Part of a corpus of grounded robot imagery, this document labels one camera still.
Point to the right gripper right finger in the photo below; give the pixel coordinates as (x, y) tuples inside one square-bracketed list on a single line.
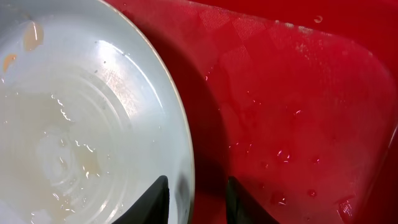
[(242, 207)]

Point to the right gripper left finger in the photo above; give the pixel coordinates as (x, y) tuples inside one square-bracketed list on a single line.
[(152, 207)]

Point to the light blue plate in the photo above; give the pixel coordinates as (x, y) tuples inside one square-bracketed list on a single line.
[(90, 116)]

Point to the red plastic tray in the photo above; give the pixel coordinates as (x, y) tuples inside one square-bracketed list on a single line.
[(295, 99)]

